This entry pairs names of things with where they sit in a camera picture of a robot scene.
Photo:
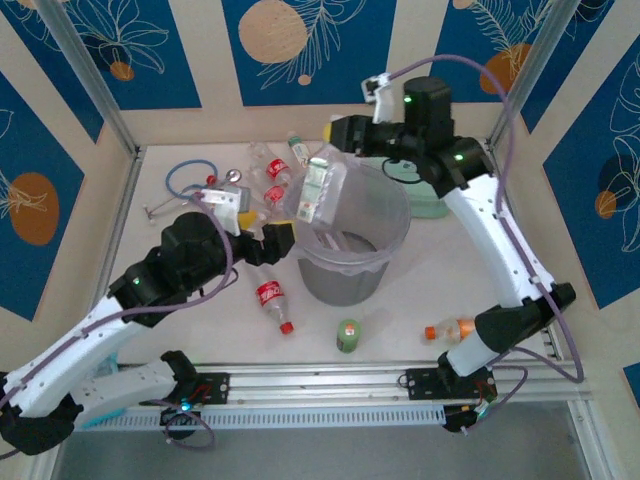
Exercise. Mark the green can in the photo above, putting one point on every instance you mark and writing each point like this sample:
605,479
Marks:
348,336

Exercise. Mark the grey plastic bin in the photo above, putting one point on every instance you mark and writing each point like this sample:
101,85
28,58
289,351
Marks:
340,287

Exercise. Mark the mint green case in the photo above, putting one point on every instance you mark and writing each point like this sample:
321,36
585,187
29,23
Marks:
425,207

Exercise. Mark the clear unlabelled plastic bottle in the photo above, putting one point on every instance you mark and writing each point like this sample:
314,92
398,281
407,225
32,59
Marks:
257,152

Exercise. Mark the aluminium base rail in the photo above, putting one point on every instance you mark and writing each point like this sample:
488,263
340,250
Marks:
320,385

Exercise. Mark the large clear bottle green label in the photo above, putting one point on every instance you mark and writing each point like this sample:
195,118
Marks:
312,192

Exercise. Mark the aluminium side rail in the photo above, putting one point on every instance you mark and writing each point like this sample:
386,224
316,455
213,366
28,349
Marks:
131,175
587,445

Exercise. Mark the small clear bottle green band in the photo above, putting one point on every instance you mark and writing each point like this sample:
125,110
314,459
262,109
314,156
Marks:
299,149

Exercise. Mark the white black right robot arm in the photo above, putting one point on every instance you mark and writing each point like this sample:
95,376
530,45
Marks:
505,245

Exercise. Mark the aluminium frame post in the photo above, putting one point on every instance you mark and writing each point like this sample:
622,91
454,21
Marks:
82,60
539,62

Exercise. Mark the orange label orange cap bottle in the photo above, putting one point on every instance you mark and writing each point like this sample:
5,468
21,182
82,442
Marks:
452,330

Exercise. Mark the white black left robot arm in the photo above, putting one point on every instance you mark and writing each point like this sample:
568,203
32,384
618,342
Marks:
65,350

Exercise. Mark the red label clear plastic bottle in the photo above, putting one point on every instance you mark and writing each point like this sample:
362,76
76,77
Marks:
276,169
270,296
274,195

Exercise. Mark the blue tube stethoscope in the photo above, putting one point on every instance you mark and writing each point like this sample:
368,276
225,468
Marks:
233,175

